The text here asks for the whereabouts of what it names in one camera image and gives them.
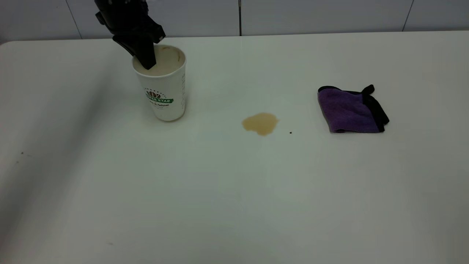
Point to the purple cloth with black trim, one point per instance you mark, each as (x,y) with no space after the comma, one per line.
(346,112)

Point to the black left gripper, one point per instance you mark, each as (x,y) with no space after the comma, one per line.
(128,18)

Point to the brown coffee spill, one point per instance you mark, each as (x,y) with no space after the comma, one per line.
(261,123)

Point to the white paper coffee cup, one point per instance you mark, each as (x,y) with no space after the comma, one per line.
(165,91)

